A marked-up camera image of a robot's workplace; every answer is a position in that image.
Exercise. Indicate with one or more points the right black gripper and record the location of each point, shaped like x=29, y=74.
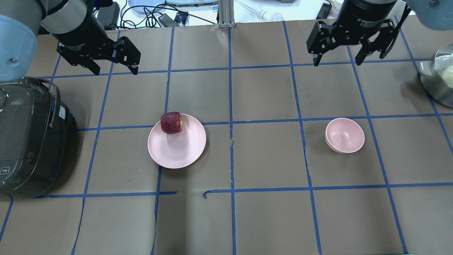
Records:
x=366, y=16

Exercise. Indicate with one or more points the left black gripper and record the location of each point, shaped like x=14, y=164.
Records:
x=82, y=31

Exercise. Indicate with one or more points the red apple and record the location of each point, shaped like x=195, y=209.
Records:
x=171, y=123

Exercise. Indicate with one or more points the pink bowl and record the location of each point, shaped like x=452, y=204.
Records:
x=345, y=136

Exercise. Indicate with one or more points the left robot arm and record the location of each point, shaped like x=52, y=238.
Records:
x=20, y=21

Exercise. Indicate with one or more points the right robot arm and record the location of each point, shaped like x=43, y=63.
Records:
x=433, y=14

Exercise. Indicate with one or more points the pink plate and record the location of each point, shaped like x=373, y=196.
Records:
x=175, y=151

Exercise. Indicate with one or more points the black power adapter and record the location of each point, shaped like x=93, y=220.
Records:
x=108, y=16

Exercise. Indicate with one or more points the steel pot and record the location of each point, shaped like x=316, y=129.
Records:
x=436, y=75

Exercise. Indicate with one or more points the dark grey rice cooker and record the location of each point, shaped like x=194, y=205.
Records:
x=34, y=126

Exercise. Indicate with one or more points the aluminium frame post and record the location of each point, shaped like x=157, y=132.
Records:
x=225, y=14

